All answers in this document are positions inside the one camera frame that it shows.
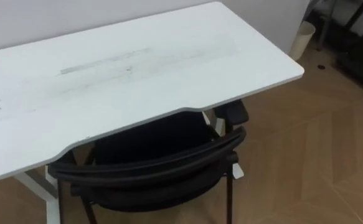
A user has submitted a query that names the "white desk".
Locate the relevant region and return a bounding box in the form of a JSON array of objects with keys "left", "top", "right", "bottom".
[{"left": 0, "top": 1, "right": 305, "bottom": 224}]

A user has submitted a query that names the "black office chair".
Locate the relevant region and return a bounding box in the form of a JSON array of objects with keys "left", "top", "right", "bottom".
[{"left": 46, "top": 98, "right": 250, "bottom": 224}]

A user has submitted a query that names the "white waste bin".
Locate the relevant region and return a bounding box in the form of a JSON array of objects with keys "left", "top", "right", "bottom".
[{"left": 288, "top": 21, "right": 316, "bottom": 62}]

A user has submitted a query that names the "black metal rack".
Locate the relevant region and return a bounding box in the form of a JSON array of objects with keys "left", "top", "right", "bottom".
[{"left": 302, "top": 0, "right": 363, "bottom": 96}]

